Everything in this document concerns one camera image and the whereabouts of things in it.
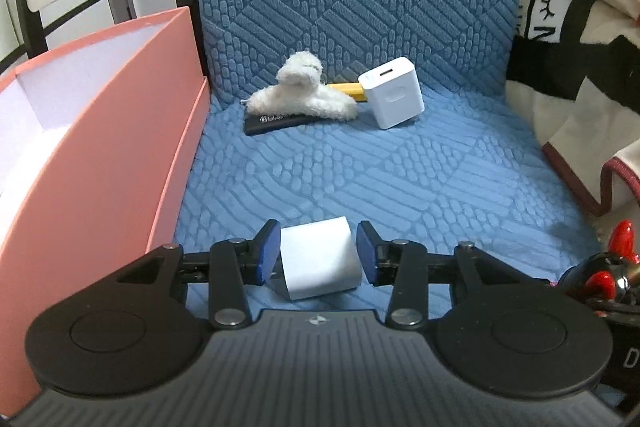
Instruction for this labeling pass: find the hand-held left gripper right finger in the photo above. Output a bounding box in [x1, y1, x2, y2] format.
[356, 220, 550, 332]

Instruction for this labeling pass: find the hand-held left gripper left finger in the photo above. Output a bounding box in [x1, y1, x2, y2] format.
[116, 219, 282, 332]

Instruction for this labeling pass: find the white rectangular block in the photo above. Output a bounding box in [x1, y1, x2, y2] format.
[280, 216, 362, 303]

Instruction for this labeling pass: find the black lighter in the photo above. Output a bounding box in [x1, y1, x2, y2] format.
[243, 113, 321, 136]

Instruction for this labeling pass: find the yellow handled screwdriver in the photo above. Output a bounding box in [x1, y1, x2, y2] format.
[325, 82, 368, 102]

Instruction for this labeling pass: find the pink cardboard box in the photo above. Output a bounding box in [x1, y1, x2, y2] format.
[0, 6, 210, 418]

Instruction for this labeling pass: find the red and black glossy toy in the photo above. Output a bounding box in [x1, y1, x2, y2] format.
[557, 219, 640, 315]

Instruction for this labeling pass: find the white fluffy hair claw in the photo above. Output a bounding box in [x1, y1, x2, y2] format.
[245, 51, 359, 122]

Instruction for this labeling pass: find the white charger cube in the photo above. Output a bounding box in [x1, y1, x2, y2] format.
[358, 56, 426, 130]

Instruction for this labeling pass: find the black and cream printed blanket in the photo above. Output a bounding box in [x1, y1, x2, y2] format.
[502, 0, 640, 218]

